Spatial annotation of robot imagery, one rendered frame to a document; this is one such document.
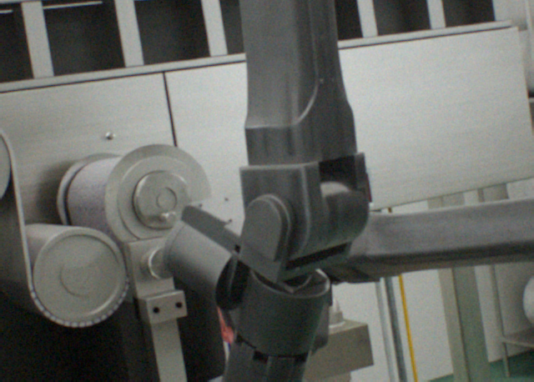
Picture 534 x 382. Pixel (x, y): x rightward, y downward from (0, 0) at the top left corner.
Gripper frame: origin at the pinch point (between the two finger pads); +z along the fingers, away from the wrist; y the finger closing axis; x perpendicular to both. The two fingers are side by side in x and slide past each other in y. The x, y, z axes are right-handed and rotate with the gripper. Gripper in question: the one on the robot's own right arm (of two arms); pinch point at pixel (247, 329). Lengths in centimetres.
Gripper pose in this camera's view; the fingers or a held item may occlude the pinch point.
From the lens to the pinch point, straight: 130.0
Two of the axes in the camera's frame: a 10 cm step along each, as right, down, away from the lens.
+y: 9.0, -1.7, 4.1
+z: -2.8, 5.1, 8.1
